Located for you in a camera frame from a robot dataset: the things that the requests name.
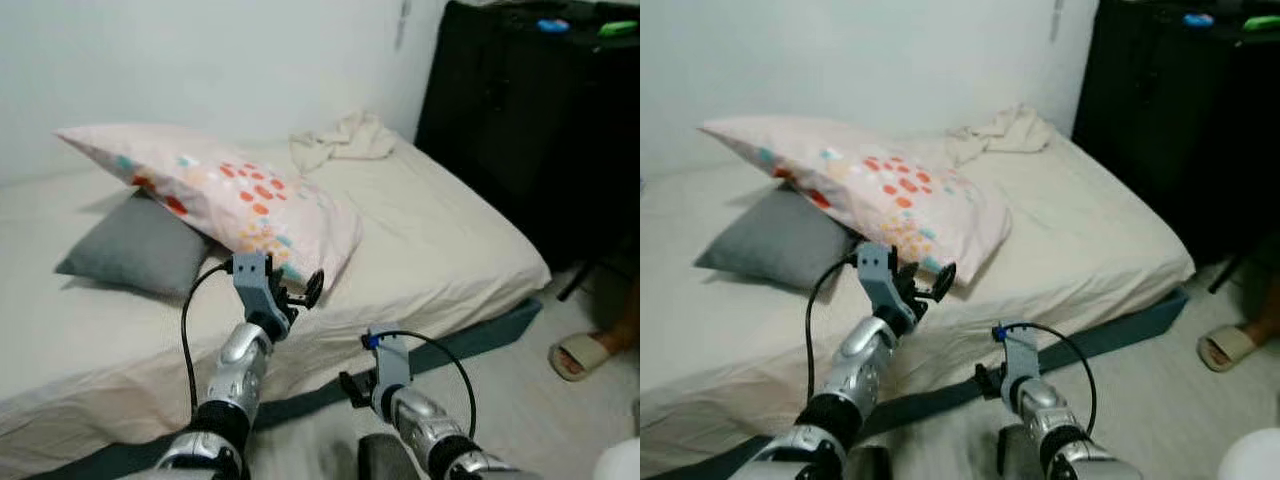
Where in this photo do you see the person's bare leg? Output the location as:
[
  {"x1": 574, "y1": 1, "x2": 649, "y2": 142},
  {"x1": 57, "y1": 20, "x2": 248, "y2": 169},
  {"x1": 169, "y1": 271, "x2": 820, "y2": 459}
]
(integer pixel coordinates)
[
  {"x1": 1240, "y1": 275, "x2": 1280, "y2": 346},
  {"x1": 590, "y1": 280, "x2": 641, "y2": 356}
]

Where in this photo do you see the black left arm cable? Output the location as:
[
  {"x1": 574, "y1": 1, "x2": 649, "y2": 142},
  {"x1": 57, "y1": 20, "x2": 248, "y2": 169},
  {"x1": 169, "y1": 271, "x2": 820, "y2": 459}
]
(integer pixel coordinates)
[
  {"x1": 181, "y1": 258, "x2": 236, "y2": 421},
  {"x1": 806, "y1": 255, "x2": 861, "y2": 401}
]

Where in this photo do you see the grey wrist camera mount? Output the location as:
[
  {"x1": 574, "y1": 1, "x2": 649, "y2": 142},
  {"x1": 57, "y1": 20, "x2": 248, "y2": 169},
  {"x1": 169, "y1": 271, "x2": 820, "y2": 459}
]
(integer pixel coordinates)
[
  {"x1": 230, "y1": 252, "x2": 291, "y2": 321},
  {"x1": 995, "y1": 322, "x2": 1041, "y2": 386},
  {"x1": 857, "y1": 243, "x2": 916, "y2": 316},
  {"x1": 365, "y1": 330, "x2": 411, "y2": 396}
]

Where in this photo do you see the grey pillow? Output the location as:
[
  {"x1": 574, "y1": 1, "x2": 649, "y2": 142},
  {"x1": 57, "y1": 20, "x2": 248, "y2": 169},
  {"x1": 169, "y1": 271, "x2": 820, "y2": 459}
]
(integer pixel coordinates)
[
  {"x1": 55, "y1": 190, "x2": 216, "y2": 298},
  {"x1": 695, "y1": 185, "x2": 866, "y2": 291}
]

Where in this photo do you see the black fabric cabinet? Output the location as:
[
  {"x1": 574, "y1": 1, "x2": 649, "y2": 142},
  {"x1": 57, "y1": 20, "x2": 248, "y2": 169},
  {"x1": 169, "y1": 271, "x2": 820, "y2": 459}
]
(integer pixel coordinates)
[
  {"x1": 415, "y1": 0, "x2": 641, "y2": 271},
  {"x1": 1072, "y1": 0, "x2": 1280, "y2": 266}
]

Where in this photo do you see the dark teal bed base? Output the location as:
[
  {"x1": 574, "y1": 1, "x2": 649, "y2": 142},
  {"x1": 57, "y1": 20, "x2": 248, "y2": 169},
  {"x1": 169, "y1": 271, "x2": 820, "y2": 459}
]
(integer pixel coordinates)
[
  {"x1": 650, "y1": 288, "x2": 1191, "y2": 480},
  {"x1": 30, "y1": 297, "x2": 544, "y2": 480}
]

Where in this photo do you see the crumpled beige cloth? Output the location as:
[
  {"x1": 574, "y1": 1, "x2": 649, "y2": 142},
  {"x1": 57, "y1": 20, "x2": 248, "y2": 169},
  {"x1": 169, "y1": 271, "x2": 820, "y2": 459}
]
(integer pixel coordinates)
[
  {"x1": 290, "y1": 110, "x2": 399, "y2": 173},
  {"x1": 945, "y1": 103, "x2": 1056, "y2": 166}
]

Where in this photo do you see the beige slipper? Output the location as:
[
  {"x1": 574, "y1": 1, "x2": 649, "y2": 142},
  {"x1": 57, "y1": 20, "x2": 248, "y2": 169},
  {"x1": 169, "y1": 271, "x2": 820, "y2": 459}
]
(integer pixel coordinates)
[
  {"x1": 1198, "y1": 325, "x2": 1261, "y2": 373},
  {"x1": 549, "y1": 333, "x2": 613, "y2": 382}
]

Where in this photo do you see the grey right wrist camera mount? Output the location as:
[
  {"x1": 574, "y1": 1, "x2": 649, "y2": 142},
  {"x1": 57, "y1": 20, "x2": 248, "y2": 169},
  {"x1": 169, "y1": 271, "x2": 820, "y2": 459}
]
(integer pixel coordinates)
[
  {"x1": 365, "y1": 330, "x2": 411, "y2": 396},
  {"x1": 995, "y1": 322, "x2": 1041, "y2": 386}
]

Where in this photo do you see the mattress with beige sheet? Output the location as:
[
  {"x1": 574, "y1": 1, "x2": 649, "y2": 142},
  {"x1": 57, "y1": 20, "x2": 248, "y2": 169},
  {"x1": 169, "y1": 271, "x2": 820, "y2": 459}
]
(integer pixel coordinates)
[
  {"x1": 0, "y1": 135, "x2": 553, "y2": 451},
  {"x1": 640, "y1": 130, "x2": 1196, "y2": 466}
]

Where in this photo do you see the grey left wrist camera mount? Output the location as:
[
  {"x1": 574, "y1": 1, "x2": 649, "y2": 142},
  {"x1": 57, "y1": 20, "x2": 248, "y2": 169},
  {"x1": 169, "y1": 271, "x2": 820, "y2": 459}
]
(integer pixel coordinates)
[
  {"x1": 857, "y1": 243, "x2": 916, "y2": 316},
  {"x1": 230, "y1": 252, "x2": 291, "y2": 321}
]

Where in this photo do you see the thin black stand leg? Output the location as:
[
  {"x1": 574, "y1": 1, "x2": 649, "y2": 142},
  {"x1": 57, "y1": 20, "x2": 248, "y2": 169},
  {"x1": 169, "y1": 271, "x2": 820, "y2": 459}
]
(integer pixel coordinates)
[
  {"x1": 557, "y1": 262, "x2": 596, "y2": 302},
  {"x1": 1208, "y1": 250, "x2": 1246, "y2": 294}
]

